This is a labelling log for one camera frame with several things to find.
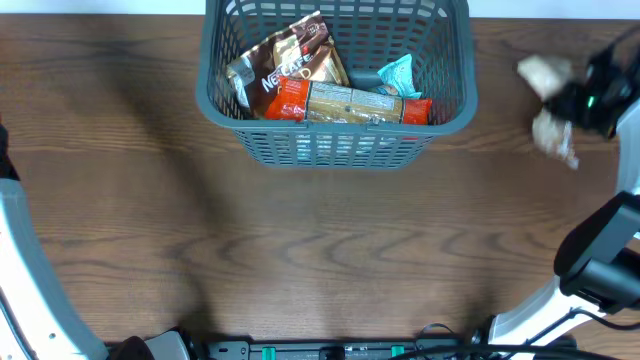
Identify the orange pasta package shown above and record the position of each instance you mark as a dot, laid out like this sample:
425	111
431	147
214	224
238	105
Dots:
319	102

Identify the white tissue multipack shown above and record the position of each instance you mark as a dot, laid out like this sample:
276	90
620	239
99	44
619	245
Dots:
326	146

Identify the brown Nescafe Gold pouch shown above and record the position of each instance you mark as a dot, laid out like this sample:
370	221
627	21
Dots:
304	50

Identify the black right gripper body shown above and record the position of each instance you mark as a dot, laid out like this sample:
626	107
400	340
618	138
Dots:
567	104

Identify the grey plastic basket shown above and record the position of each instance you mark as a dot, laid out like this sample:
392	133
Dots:
369	34

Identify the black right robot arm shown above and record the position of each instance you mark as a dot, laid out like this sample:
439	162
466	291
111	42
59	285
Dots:
595	273

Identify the beige brown snack bag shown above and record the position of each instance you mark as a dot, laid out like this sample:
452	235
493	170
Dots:
547	75

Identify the teal snack packet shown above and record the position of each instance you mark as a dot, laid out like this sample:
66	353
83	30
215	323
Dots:
397	79

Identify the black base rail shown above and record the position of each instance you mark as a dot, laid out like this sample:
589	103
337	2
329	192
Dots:
298	350

